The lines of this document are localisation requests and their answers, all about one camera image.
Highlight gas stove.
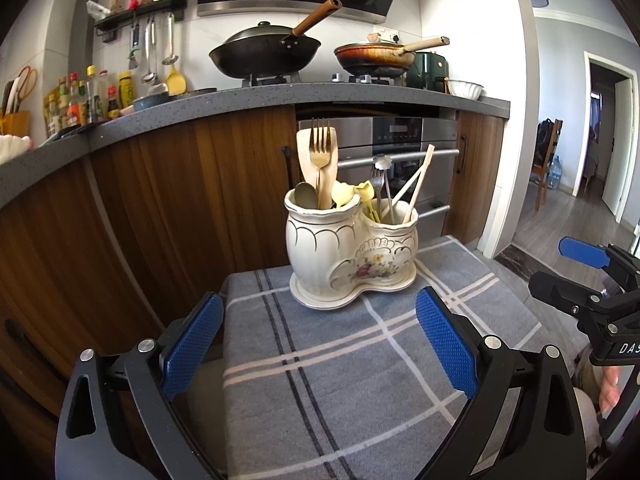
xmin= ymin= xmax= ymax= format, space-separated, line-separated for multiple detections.
xmin=242 ymin=72 xmax=408 ymax=87

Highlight hanging steel ladle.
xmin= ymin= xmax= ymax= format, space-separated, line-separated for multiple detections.
xmin=161 ymin=12 xmax=180 ymax=66
xmin=141 ymin=17 xmax=158 ymax=85

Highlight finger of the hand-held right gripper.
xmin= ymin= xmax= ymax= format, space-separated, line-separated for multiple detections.
xmin=528 ymin=270 xmax=603 ymax=317
xmin=558 ymin=236 xmax=640 ymax=295

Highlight yellow silicone spatula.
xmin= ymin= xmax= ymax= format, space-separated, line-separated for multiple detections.
xmin=165 ymin=62 xmax=188 ymax=96

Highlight white cloth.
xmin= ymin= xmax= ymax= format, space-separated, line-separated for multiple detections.
xmin=0 ymin=135 xmax=35 ymax=165

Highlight stainless steel built-in oven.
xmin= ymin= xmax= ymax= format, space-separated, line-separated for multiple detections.
xmin=295 ymin=116 xmax=460 ymax=236

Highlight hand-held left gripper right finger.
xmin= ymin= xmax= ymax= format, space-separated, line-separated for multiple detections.
xmin=415 ymin=286 xmax=587 ymax=480

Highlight black wok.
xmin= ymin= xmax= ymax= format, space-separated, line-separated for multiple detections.
xmin=209 ymin=0 xmax=343 ymax=81

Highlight grey stone countertop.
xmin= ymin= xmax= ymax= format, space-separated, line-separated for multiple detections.
xmin=0 ymin=81 xmax=511 ymax=208

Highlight yellow spoon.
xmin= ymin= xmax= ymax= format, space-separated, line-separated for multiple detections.
xmin=331 ymin=180 xmax=357 ymax=209

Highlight red-handled scissors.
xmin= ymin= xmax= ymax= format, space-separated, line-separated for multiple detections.
xmin=17 ymin=66 xmax=38 ymax=111

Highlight brown wooden kitchen cabinet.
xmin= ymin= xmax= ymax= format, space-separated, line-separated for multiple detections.
xmin=0 ymin=107 xmax=301 ymax=480
xmin=442 ymin=110 xmax=506 ymax=246

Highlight large water bottle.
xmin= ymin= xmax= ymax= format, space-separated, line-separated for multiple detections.
xmin=547 ymin=156 xmax=565 ymax=191

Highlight white door frame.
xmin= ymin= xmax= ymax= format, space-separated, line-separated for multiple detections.
xmin=575 ymin=52 xmax=636 ymax=226

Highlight blue ceramic bowl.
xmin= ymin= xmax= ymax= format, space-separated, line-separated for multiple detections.
xmin=132 ymin=92 xmax=171 ymax=111

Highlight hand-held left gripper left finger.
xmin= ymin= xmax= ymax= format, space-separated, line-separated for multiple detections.
xmin=55 ymin=291 xmax=226 ymax=480

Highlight wooden knife block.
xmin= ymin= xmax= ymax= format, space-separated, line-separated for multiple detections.
xmin=0 ymin=110 xmax=32 ymax=138

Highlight wooden chopstick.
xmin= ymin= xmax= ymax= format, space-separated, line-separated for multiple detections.
xmin=390 ymin=165 xmax=426 ymax=206
xmin=404 ymin=145 xmax=436 ymax=211

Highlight black wall rack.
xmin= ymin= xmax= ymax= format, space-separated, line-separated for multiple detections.
xmin=92 ymin=0 xmax=190 ymax=43

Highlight silver fork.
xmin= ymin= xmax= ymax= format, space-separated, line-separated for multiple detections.
xmin=369 ymin=166 xmax=386 ymax=221

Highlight rusty frying pan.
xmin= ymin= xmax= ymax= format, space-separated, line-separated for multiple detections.
xmin=333 ymin=35 xmax=451 ymax=78

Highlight gold fork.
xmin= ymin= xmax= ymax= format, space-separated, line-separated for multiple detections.
xmin=308 ymin=118 xmax=333 ymax=210

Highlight white fluted bowl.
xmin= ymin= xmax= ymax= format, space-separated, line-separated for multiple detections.
xmin=445 ymin=79 xmax=485 ymax=101

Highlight wooden chair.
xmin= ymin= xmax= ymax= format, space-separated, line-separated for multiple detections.
xmin=531 ymin=119 xmax=565 ymax=213

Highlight green air fryer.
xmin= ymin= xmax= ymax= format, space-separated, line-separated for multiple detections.
xmin=406 ymin=51 xmax=452 ymax=92

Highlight row of sauce bottles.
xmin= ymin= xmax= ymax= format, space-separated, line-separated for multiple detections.
xmin=42 ymin=65 xmax=138 ymax=131

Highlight hanging slotted turner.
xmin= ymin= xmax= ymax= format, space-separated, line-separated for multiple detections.
xmin=127 ymin=22 xmax=141 ymax=71

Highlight silver flower-handled spoon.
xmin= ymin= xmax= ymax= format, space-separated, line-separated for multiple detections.
xmin=372 ymin=154 xmax=398 ymax=223

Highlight floral ceramic utensil holder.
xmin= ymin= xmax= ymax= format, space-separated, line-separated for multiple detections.
xmin=284 ymin=189 xmax=420 ymax=311

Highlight yellow tulip fruit fork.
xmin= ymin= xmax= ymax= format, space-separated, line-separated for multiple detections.
xmin=354 ymin=182 xmax=382 ymax=223

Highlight black backpack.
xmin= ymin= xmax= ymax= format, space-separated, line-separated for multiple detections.
xmin=536 ymin=119 xmax=556 ymax=166

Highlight wooden spatula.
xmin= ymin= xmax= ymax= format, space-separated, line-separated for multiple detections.
xmin=296 ymin=127 xmax=338 ymax=211

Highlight dark spoon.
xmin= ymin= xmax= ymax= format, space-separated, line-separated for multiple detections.
xmin=293 ymin=181 xmax=318 ymax=209

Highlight person's right hand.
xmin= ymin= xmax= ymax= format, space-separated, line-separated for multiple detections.
xmin=597 ymin=366 xmax=625 ymax=413

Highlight grey checked cloth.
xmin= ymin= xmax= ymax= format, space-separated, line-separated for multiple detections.
xmin=220 ymin=234 xmax=591 ymax=480

